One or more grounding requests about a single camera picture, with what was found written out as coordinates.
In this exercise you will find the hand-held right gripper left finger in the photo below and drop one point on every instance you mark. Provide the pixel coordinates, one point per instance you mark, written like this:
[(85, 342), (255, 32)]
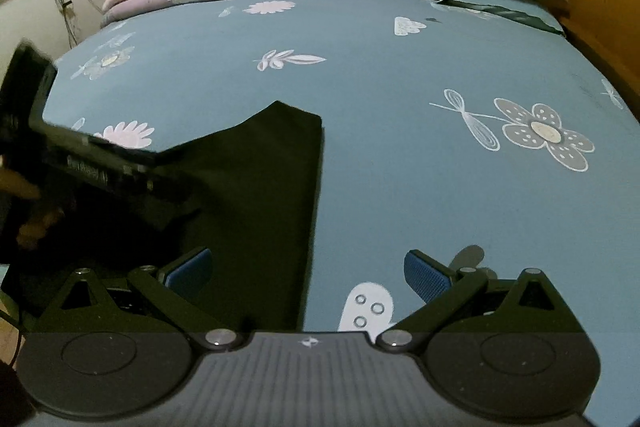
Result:
[(190, 274)]

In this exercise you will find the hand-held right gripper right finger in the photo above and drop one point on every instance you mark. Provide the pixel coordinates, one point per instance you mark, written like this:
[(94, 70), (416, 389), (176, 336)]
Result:
[(425, 277)]

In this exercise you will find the person's left hand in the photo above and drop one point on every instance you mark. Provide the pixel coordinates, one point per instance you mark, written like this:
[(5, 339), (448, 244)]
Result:
[(22, 187)]

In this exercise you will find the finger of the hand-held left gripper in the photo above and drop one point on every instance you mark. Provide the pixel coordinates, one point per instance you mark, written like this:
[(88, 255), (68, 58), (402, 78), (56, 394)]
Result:
[(175, 184)]

